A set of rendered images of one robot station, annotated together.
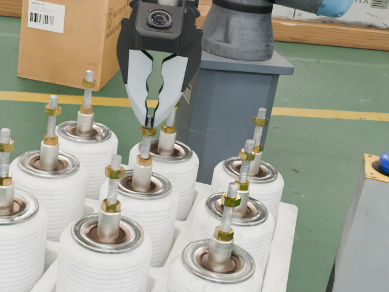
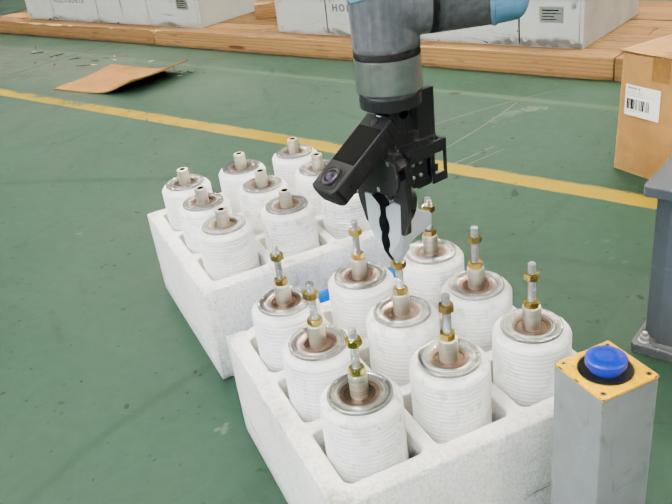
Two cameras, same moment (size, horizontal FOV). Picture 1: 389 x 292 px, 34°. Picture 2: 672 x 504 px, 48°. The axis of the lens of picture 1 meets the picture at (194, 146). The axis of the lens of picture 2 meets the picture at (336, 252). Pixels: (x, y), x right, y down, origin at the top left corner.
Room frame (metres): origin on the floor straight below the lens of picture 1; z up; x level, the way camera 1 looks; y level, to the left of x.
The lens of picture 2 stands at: (0.22, -0.62, 0.79)
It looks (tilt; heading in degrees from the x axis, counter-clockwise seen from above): 28 degrees down; 60
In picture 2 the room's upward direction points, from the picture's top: 8 degrees counter-clockwise
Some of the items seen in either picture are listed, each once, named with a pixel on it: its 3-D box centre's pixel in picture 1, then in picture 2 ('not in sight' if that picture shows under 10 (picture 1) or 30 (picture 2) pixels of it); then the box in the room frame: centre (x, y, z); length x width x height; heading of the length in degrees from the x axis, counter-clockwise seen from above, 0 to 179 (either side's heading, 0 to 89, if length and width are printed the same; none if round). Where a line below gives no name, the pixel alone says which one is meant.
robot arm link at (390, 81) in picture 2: not in sight; (386, 74); (0.71, 0.06, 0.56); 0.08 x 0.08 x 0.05
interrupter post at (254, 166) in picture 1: (252, 161); (531, 317); (0.79, -0.08, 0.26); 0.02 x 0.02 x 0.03
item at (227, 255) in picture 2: not in sight; (233, 270); (0.64, 0.48, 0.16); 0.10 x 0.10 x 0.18
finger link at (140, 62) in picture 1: (139, 80); (393, 218); (0.71, 0.07, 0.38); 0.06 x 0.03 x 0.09; 5
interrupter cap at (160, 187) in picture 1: (140, 185); (402, 311); (0.70, 0.06, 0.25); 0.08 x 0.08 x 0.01
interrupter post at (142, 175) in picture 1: (142, 175); (401, 303); (0.70, 0.06, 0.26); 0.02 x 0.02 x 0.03
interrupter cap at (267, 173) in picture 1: (250, 170); (531, 325); (0.79, -0.08, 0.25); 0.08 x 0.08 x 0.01
